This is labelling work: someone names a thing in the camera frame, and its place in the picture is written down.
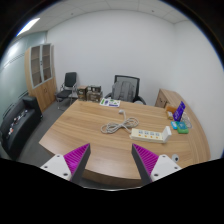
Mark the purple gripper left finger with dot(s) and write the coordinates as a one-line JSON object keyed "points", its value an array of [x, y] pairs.
{"points": [[69, 166]]}

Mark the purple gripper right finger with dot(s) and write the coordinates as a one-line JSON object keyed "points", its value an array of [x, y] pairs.
{"points": [[151, 166]]}

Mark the white charger adapter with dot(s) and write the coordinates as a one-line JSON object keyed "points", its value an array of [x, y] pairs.
{"points": [[166, 134]]}

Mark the white power strip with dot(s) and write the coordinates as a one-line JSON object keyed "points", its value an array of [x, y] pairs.
{"points": [[145, 135]]}

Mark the teal blue packet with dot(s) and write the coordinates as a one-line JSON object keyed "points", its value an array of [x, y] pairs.
{"points": [[174, 125]]}

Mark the green packet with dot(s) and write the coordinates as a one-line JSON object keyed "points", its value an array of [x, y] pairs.
{"points": [[182, 128]]}

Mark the purple box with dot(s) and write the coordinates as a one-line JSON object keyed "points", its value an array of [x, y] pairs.
{"points": [[178, 113]]}

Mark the orange small box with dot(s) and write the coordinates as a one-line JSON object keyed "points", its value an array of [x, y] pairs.
{"points": [[170, 109]]}

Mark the black leather sofa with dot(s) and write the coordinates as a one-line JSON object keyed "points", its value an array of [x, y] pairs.
{"points": [[18, 124]]}

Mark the wooden side cabinet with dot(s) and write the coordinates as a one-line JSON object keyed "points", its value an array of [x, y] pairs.
{"points": [[165, 97]]}

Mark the white green leaflet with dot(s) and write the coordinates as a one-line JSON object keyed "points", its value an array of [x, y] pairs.
{"points": [[110, 102]]}

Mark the black visitor chair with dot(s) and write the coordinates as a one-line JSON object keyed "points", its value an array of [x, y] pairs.
{"points": [[68, 88]]}

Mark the cardboard boxes on floor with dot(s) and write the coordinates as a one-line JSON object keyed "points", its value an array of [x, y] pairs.
{"points": [[91, 93]]}

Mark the grey mesh office chair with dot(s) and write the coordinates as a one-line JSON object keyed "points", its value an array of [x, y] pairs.
{"points": [[126, 88]]}

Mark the wooden glass-door cabinet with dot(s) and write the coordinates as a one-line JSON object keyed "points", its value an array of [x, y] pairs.
{"points": [[39, 75]]}

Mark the ceiling light panel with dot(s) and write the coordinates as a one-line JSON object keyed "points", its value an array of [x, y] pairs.
{"points": [[28, 26]]}

